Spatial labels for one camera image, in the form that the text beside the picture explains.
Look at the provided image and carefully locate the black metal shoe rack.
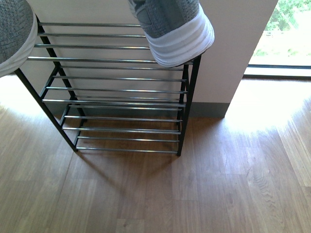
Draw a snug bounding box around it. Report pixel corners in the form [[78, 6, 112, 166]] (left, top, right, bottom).
[[16, 18, 201, 156]]

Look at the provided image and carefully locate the grey mesh sneaker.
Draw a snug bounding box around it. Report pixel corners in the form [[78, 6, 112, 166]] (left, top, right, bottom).
[[128, 0, 215, 67], [0, 0, 37, 77]]

